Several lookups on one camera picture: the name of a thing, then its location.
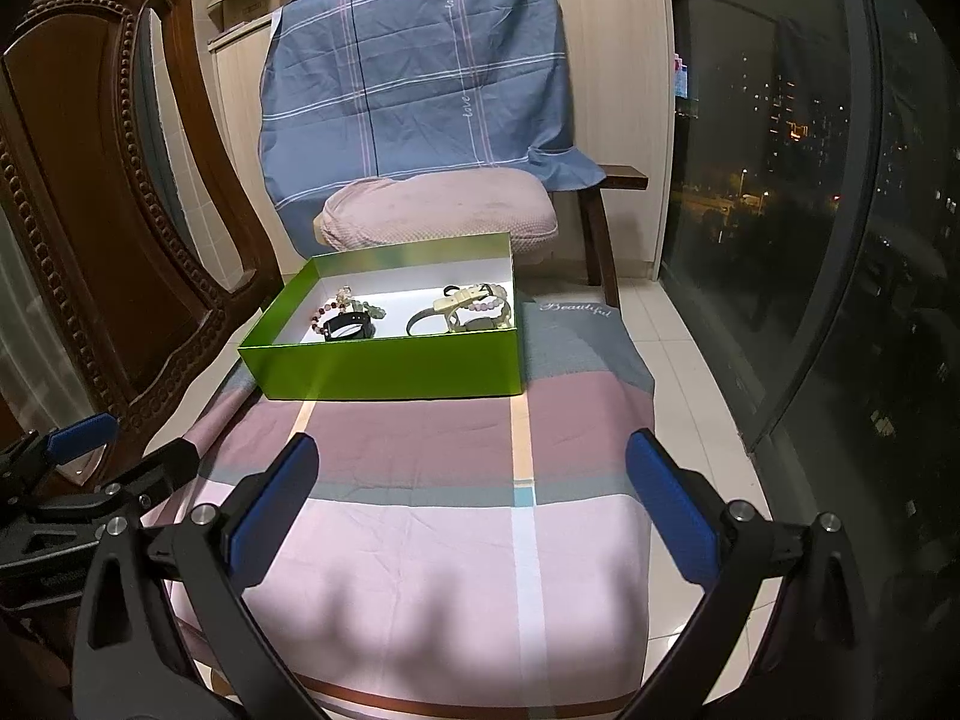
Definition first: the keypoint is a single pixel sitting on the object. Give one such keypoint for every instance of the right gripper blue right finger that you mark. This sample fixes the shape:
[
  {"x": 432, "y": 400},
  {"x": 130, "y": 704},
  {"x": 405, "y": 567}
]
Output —
[{"x": 682, "y": 505}]

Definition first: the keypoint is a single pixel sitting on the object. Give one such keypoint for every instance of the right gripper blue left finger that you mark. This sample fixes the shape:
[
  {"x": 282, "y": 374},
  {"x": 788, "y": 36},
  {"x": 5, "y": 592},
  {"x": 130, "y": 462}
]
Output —
[{"x": 263, "y": 508}]

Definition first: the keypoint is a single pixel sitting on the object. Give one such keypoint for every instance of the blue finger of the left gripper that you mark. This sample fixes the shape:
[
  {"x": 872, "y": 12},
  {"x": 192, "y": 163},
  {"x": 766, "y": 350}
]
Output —
[
  {"x": 80, "y": 438},
  {"x": 157, "y": 476}
]

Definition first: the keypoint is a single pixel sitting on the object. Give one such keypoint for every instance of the black wrist band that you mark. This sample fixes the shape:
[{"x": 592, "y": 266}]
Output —
[{"x": 351, "y": 325}]

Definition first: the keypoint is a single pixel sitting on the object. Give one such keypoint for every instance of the white wrist watch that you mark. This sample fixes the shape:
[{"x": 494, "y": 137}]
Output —
[{"x": 475, "y": 308}]

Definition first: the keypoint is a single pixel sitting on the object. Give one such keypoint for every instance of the silver bangle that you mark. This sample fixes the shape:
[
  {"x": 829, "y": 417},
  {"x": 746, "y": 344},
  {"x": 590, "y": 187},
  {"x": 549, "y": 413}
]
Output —
[{"x": 427, "y": 322}]

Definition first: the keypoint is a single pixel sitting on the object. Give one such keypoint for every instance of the carved brown wooden chair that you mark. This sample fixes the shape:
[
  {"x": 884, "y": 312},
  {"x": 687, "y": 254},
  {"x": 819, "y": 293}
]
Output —
[{"x": 137, "y": 312}]

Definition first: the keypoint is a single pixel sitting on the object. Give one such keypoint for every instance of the pink grey striped cloth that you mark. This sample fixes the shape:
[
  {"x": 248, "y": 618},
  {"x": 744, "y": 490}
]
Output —
[{"x": 480, "y": 558}]

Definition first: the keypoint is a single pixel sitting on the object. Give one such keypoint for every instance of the green cardboard box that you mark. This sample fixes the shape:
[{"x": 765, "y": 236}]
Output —
[{"x": 290, "y": 360}]

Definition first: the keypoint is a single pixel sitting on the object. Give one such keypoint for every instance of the dark wooden armchair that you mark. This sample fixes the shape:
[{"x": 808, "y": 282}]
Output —
[{"x": 585, "y": 231}]

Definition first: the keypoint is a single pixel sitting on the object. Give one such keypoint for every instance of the pink cushion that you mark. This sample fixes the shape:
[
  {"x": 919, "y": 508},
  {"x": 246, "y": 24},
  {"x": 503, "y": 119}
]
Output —
[{"x": 440, "y": 205}]

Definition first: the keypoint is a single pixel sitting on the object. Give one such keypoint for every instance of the blue plaid cloth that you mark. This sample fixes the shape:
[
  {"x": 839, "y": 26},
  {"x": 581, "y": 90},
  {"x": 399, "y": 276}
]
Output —
[{"x": 395, "y": 88}]

